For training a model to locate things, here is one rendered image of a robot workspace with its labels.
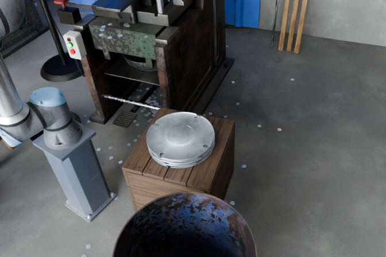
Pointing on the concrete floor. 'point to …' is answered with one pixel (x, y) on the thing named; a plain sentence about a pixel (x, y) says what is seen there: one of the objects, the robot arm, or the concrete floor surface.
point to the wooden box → (182, 179)
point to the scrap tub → (186, 229)
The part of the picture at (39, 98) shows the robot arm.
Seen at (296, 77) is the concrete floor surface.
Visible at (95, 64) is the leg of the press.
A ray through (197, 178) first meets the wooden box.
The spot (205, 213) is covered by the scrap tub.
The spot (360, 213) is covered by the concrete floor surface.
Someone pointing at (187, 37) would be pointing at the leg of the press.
